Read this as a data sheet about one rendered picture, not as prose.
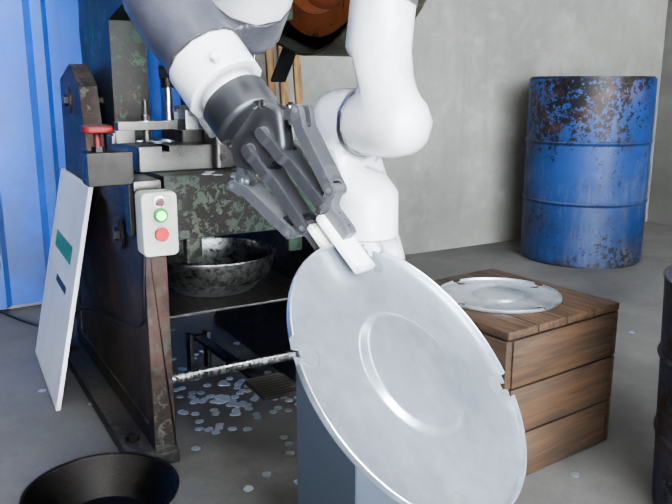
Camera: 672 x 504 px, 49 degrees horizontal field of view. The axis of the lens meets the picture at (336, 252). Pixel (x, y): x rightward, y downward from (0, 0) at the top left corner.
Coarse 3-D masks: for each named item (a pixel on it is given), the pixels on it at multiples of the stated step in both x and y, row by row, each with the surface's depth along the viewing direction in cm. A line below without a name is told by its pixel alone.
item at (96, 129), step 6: (84, 126) 152; (90, 126) 151; (96, 126) 151; (102, 126) 152; (108, 126) 153; (84, 132) 152; (90, 132) 151; (96, 132) 151; (102, 132) 152; (108, 132) 153; (96, 138) 154; (96, 144) 155
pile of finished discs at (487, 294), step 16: (448, 288) 182; (464, 288) 182; (480, 288) 180; (496, 288) 180; (512, 288) 180; (528, 288) 182; (544, 288) 182; (480, 304) 169; (496, 304) 169; (512, 304) 169; (528, 304) 169; (544, 304) 169
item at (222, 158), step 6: (192, 114) 179; (204, 132) 179; (210, 138) 176; (216, 138) 174; (216, 144) 174; (222, 144) 175; (216, 150) 174; (222, 150) 175; (228, 150) 175; (216, 156) 175; (222, 156) 174; (228, 156) 176; (216, 162) 175; (222, 162) 175; (228, 162) 176
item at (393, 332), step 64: (320, 256) 70; (384, 256) 78; (320, 320) 65; (384, 320) 70; (448, 320) 79; (320, 384) 60; (384, 384) 64; (448, 384) 70; (384, 448) 60; (448, 448) 65; (512, 448) 72
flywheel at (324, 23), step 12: (300, 0) 212; (312, 0) 210; (324, 0) 204; (336, 0) 198; (348, 0) 187; (300, 12) 209; (312, 12) 205; (324, 12) 198; (336, 12) 192; (348, 12) 187; (300, 24) 210; (312, 24) 204; (324, 24) 198; (336, 24) 193; (312, 36) 205; (324, 36) 200; (336, 36) 200
